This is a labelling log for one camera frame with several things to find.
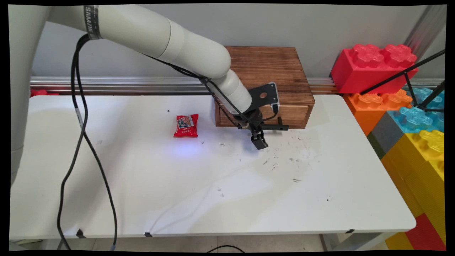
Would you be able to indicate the slanted aluminium post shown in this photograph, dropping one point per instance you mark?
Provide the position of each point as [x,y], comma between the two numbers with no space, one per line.
[426,28]

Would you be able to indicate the flat red toy brick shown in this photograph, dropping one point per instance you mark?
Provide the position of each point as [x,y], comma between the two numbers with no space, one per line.
[426,236]

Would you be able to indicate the large red toy brick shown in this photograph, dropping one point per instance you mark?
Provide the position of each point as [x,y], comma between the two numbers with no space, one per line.
[369,73]

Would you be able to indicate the large light blue toy brick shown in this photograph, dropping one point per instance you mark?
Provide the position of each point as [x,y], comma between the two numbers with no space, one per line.
[412,121]
[424,94]

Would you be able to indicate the grey metal table leg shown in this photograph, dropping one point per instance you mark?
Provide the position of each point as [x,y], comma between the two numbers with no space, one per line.
[355,241]

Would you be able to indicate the large orange toy brick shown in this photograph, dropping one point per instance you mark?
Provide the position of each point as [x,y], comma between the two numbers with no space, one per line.
[366,110]

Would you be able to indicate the dark wooden drawer cabinet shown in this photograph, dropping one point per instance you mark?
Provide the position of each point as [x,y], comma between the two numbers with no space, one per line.
[280,67]

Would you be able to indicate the black tripod stand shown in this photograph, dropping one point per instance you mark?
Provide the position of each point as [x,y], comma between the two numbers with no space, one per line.
[432,95]

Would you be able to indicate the large yellow toy brick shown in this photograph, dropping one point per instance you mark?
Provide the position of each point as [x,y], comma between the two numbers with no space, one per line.
[419,170]

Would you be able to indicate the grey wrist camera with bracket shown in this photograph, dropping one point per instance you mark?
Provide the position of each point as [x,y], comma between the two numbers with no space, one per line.
[268,101]

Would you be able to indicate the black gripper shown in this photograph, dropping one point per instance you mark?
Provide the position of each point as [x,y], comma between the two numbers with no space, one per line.
[252,119]

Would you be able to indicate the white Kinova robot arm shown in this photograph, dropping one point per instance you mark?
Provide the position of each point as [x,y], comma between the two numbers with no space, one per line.
[142,28]

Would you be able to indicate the small yellow toy brick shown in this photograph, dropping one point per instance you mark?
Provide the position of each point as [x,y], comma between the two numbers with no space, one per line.
[396,242]

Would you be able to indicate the horizontal aluminium rail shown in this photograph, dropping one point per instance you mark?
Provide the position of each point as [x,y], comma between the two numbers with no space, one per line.
[106,83]

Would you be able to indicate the red snack packet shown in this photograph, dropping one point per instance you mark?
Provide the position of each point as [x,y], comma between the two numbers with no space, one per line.
[186,126]

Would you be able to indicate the small red object behind table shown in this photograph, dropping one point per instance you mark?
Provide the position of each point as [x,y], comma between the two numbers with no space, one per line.
[42,92]

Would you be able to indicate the large grey toy brick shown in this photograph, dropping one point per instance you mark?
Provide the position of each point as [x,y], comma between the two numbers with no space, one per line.
[385,137]

